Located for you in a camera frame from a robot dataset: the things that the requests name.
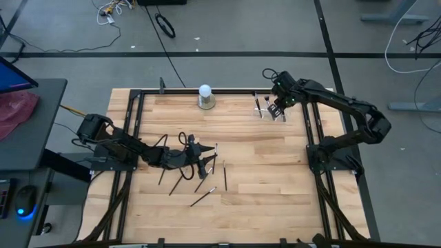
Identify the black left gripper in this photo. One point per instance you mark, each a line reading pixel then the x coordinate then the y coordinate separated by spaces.
pixel 181 158

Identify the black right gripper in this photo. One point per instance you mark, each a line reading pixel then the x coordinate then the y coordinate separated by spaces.
pixel 284 89

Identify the black makeup brush silver ferrule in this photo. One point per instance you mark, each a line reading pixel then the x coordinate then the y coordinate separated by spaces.
pixel 283 116
pixel 162 176
pixel 214 168
pixel 225 175
pixel 177 183
pixel 268 105
pixel 257 105
pixel 203 180

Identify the black makeup brush white print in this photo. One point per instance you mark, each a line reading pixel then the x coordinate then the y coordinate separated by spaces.
pixel 203 197

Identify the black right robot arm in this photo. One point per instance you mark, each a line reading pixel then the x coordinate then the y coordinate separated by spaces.
pixel 344 101

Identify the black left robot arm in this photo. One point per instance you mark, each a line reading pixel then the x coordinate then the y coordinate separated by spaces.
pixel 120 143

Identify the clear acrylic brush organizer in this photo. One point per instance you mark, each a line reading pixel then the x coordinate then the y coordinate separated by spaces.
pixel 265 118

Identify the brass lamp with white bulb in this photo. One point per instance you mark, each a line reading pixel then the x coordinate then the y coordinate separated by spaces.
pixel 205 90

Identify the grey desk foot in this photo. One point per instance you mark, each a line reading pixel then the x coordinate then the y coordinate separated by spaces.
pixel 413 106
pixel 392 18

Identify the black box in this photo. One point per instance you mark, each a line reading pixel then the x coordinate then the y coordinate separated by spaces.
pixel 162 2

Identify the dark grey desk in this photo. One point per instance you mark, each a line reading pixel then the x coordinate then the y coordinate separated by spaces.
pixel 34 144

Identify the black caster wheel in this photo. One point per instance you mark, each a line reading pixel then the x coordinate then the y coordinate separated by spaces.
pixel 46 228

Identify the black mouse blue light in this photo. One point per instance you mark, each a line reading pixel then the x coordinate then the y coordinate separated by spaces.
pixel 25 199

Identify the pink cloth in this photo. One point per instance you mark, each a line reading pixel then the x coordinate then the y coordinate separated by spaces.
pixel 13 110

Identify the computer monitor blue screen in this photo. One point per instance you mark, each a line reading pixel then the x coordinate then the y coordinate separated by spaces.
pixel 10 77

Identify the black metal table frame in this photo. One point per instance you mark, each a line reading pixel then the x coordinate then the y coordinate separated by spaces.
pixel 224 91

